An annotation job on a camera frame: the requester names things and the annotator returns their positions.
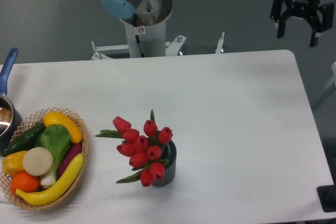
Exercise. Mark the woven wicker basket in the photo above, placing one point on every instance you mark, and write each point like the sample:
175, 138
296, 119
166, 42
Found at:
35, 119

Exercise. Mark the saucepan with blue handle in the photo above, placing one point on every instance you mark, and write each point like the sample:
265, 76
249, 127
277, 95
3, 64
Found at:
10, 117

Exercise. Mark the orange fruit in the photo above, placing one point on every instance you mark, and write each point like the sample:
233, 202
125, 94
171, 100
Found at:
24, 182

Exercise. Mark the yellow bell pepper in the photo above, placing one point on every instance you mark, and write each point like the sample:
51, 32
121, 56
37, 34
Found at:
13, 164

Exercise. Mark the red tulip bouquet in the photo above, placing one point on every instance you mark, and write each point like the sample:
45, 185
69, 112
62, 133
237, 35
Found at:
144, 151

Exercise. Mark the dark ribbed vase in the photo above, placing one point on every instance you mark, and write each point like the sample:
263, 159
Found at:
169, 154

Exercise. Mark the black clamp at table edge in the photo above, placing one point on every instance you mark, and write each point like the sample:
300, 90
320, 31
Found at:
327, 197

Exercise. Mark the green bok choy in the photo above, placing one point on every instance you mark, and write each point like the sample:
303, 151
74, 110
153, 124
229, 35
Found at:
56, 139

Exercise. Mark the beige round disc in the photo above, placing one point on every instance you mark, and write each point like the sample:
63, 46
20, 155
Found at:
37, 161

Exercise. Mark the yellow banana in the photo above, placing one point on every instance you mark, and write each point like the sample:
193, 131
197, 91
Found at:
54, 192

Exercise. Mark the purple sweet potato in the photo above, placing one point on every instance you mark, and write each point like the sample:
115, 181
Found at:
73, 151

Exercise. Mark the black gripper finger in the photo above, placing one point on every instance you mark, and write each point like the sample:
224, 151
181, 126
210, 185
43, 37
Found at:
321, 21
280, 12

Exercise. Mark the white frame at right edge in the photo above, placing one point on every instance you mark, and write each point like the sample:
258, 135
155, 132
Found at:
328, 88

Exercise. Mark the green cucumber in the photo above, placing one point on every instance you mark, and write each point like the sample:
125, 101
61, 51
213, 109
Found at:
24, 141

